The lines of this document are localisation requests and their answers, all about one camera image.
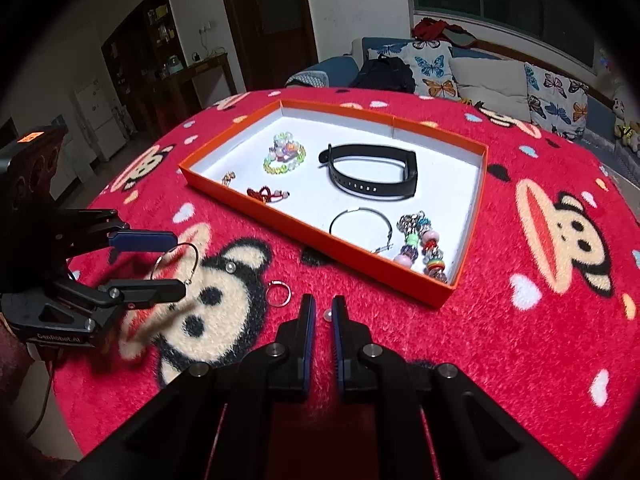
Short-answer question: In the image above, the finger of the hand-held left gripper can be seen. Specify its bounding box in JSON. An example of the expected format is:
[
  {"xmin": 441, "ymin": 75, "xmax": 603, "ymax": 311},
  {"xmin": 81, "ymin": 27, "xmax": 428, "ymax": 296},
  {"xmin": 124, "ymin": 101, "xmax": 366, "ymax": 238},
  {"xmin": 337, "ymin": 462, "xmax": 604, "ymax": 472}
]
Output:
[
  {"xmin": 70, "ymin": 209, "xmax": 177, "ymax": 261},
  {"xmin": 47, "ymin": 277, "xmax": 187, "ymax": 318}
]

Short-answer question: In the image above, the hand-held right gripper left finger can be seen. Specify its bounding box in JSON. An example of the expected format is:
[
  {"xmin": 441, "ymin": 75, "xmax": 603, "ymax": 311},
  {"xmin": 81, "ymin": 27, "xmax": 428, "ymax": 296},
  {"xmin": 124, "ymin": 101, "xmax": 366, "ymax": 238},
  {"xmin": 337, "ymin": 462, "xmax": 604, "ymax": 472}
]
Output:
[{"xmin": 65, "ymin": 294, "xmax": 318, "ymax": 480}]

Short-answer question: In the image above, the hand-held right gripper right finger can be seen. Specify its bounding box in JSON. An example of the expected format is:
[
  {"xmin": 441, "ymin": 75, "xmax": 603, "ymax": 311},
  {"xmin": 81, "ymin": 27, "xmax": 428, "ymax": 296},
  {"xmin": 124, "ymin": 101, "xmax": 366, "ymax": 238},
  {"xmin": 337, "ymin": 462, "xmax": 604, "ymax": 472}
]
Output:
[{"xmin": 331, "ymin": 295, "xmax": 576, "ymax": 480}]

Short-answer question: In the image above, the silver hoop earring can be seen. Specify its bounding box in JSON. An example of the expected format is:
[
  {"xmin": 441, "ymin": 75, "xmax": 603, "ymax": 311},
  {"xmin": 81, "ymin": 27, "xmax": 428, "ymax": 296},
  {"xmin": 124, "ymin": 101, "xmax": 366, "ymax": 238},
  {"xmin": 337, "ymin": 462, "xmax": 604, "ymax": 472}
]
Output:
[
  {"xmin": 329, "ymin": 207, "xmax": 396, "ymax": 254},
  {"xmin": 150, "ymin": 241, "xmax": 200, "ymax": 287}
]

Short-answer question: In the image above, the red string bracelet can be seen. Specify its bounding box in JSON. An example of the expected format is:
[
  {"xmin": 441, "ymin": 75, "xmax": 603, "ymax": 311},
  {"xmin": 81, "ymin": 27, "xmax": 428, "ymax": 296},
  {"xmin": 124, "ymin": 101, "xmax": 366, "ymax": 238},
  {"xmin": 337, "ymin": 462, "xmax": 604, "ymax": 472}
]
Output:
[{"xmin": 246, "ymin": 186, "xmax": 291, "ymax": 206}]

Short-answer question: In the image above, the colourful charm bead bracelet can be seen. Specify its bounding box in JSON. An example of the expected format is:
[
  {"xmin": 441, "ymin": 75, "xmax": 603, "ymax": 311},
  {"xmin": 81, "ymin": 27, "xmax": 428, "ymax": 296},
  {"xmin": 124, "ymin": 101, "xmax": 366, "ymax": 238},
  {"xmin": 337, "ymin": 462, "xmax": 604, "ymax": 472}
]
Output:
[{"xmin": 393, "ymin": 210, "xmax": 449, "ymax": 284}]

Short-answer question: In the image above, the pastel bead bracelet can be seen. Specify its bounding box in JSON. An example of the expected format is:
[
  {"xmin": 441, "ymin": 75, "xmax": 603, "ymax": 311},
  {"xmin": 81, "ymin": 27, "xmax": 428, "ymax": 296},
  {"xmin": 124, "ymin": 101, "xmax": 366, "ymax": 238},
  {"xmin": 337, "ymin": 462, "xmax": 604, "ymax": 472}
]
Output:
[{"xmin": 263, "ymin": 131, "xmax": 307, "ymax": 177}]

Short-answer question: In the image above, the black silicone wristband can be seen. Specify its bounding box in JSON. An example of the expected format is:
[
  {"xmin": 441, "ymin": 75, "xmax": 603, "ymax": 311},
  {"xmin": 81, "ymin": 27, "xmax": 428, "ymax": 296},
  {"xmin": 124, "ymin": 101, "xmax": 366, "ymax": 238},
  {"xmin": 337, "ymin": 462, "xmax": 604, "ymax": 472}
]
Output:
[{"xmin": 319, "ymin": 143, "xmax": 419, "ymax": 199}]

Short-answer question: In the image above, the orange shallow box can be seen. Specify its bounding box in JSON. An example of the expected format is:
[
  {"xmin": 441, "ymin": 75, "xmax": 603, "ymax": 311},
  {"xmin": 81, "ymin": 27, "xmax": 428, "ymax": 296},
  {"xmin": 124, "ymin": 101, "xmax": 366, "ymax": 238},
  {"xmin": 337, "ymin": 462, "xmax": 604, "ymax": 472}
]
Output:
[{"xmin": 179, "ymin": 99, "xmax": 488, "ymax": 309}]

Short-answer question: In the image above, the person's left forearm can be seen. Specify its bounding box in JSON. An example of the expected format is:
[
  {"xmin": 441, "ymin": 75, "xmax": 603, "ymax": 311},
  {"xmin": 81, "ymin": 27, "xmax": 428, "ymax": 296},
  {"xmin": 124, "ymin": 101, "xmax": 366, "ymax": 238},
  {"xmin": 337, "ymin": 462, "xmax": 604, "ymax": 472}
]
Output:
[{"xmin": 0, "ymin": 317, "xmax": 51, "ymax": 396}]

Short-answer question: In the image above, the white refrigerator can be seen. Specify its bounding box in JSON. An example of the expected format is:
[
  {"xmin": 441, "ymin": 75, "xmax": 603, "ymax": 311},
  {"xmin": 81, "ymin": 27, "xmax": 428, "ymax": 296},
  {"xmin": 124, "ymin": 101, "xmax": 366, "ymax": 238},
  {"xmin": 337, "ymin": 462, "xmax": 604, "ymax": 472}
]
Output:
[{"xmin": 74, "ymin": 77, "xmax": 128, "ymax": 163}]

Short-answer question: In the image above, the dark shelf cabinet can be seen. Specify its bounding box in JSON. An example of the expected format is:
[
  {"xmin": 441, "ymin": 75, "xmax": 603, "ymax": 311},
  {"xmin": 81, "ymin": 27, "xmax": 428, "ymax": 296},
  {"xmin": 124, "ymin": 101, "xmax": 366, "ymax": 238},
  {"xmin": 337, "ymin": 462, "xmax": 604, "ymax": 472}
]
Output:
[{"xmin": 100, "ymin": 0, "xmax": 176, "ymax": 136}]

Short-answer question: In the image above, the wooden side table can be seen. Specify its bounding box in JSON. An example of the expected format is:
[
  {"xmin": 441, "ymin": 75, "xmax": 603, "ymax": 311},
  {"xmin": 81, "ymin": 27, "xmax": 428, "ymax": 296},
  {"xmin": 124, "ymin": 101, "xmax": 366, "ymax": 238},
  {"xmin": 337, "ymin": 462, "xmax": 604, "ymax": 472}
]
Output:
[{"xmin": 160, "ymin": 52, "xmax": 246, "ymax": 133}]

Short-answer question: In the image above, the grey folded throw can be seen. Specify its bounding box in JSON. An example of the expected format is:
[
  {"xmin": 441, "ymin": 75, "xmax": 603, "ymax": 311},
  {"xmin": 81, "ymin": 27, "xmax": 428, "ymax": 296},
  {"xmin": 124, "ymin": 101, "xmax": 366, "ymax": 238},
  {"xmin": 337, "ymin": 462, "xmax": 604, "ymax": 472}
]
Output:
[{"xmin": 286, "ymin": 70, "xmax": 331, "ymax": 90}]

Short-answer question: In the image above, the dark wooden door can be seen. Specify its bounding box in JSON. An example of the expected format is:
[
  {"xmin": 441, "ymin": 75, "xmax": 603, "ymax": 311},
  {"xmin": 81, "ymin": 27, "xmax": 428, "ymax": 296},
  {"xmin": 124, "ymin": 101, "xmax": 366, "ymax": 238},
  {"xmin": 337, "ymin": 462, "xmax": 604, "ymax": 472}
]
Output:
[{"xmin": 216, "ymin": 0, "xmax": 319, "ymax": 96}]

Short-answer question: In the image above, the blue sofa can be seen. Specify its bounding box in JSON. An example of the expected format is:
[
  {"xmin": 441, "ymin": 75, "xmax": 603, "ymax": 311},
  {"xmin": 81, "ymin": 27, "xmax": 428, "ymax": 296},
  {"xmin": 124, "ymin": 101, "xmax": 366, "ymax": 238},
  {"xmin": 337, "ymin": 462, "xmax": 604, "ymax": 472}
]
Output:
[{"xmin": 286, "ymin": 36, "xmax": 640, "ymax": 181}]

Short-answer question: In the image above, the black backpack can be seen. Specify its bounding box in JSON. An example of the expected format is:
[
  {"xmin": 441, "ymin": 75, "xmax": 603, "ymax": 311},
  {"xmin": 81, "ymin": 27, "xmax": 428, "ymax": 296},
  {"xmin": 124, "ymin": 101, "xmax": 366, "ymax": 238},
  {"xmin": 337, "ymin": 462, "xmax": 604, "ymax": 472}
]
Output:
[{"xmin": 349, "ymin": 55, "xmax": 417, "ymax": 94}]

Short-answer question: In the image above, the white butterfly cushion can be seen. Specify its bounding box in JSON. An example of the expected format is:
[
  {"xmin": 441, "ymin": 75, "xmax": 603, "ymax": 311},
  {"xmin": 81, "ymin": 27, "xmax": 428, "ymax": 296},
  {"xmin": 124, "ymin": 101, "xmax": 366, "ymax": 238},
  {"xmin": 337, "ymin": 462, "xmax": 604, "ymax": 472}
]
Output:
[
  {"xmin": 367, "ymin": 40, "xmax": 458, "ymax": 98},
  {"xmin": 522, "ymin": 61, "xmax": 591, "ymax": 142}
]

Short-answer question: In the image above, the beige cushion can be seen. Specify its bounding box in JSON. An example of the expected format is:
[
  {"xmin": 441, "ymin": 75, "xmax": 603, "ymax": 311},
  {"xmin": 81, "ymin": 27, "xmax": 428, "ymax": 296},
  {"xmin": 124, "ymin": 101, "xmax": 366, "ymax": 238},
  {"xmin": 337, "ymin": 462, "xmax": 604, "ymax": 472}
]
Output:
[{"xmin": 448, "ymin": 56, "xmax": 531, "ymax": 122}]

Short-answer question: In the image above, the red clothes pile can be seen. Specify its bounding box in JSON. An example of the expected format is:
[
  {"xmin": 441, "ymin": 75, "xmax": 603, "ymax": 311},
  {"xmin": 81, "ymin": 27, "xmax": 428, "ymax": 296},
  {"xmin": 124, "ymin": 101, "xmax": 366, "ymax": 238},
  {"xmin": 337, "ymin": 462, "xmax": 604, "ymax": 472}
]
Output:
[{"xmin": 411, "ymin": 17, "xmax": 478, "ymax": 46}]

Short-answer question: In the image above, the pile of plush toys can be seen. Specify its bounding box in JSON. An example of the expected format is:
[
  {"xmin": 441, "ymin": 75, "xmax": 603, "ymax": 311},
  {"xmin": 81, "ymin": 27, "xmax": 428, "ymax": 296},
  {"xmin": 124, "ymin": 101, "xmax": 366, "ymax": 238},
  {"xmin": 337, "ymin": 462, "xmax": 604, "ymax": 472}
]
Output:
[{"xmin": 620, "ymin": 120, "xmax": 640, "ymax": 153}]

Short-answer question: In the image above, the small silver ring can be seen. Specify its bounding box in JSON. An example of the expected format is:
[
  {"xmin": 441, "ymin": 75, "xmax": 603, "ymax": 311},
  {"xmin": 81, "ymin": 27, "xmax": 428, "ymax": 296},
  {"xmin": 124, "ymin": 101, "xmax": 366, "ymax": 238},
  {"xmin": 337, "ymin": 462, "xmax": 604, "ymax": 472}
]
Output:
[{"xmin": 266, "ymin": 281, "xmax": 292, "ymax": 307}]

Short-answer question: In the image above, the black cable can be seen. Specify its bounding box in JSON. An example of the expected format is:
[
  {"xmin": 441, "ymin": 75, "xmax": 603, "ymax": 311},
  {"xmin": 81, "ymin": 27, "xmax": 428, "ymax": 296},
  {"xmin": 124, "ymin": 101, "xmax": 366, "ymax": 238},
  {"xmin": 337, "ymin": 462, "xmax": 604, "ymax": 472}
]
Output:
[{"xmin": 27, "ymin": 352, "xmax": 66, "ymax": 436}]

